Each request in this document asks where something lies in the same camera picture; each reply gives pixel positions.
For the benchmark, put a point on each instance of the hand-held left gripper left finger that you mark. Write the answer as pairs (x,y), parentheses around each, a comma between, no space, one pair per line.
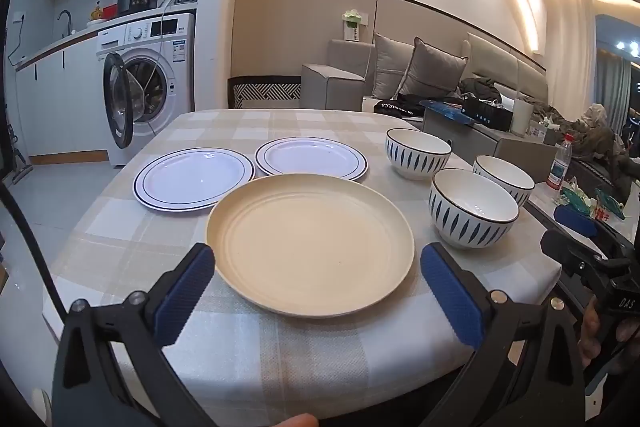
(185,302)

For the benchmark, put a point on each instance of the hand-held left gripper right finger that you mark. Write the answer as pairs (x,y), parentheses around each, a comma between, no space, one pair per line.
(450,302)

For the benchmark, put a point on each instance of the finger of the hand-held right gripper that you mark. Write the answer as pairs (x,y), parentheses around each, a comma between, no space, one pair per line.
(575,221)
(565,252)

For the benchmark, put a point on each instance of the white bowl blue leaf pattern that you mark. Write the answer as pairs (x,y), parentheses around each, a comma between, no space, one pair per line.
(472,212)
(417,152)
(502,174)

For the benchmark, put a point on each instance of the white plate with dark rim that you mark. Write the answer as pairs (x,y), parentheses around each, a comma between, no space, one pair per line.
(192,179)
(310,159)

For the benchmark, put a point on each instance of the beige plate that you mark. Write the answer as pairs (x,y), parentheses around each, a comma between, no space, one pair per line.
(310,247)

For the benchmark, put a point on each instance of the person's right hand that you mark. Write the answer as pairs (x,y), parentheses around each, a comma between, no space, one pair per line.
(590,332)

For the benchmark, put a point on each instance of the person's left hand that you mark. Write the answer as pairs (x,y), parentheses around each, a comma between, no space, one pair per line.
(297,421)

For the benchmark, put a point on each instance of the water bottle with red label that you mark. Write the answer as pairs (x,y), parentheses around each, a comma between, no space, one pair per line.
(557,164)

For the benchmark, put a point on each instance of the grey side cabinet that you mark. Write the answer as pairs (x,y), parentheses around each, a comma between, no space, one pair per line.
(520,152)

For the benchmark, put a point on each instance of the black box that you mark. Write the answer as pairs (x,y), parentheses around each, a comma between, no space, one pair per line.
(485,112)

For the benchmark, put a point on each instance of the dark green jacket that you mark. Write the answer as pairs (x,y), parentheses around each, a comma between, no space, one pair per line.
(482,87)

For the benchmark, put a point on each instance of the blue printed board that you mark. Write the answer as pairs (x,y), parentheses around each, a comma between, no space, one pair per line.
(445,109)

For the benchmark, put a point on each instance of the beige curtain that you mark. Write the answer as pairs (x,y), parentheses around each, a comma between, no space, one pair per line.
(570,47)

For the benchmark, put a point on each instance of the black printed garment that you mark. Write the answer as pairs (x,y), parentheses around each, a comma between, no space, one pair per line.
(400,107)

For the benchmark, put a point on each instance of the grey cushion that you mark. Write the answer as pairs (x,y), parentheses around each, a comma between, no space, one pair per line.
(392,62)
(432,69)

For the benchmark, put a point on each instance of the beige checked tablecloth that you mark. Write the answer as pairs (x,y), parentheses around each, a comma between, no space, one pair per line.
(300,127)

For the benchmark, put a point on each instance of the floor mop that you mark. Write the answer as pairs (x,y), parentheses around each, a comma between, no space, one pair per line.
(17,167)

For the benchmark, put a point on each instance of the black and white patterned cushion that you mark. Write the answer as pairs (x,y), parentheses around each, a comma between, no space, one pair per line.
(265,92)

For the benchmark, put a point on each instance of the white base cabinets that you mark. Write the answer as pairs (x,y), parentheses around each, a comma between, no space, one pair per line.
(55,97)

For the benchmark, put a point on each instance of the grey sofa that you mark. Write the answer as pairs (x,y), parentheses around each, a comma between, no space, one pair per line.
(332,87)

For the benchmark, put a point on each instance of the white washing machine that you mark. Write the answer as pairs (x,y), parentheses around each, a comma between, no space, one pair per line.
(150,52)

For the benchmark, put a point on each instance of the white green package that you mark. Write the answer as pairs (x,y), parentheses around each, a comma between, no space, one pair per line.
(352,24)

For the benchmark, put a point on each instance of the kitchen faucet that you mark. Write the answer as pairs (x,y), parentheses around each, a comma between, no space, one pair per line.
(64,19)

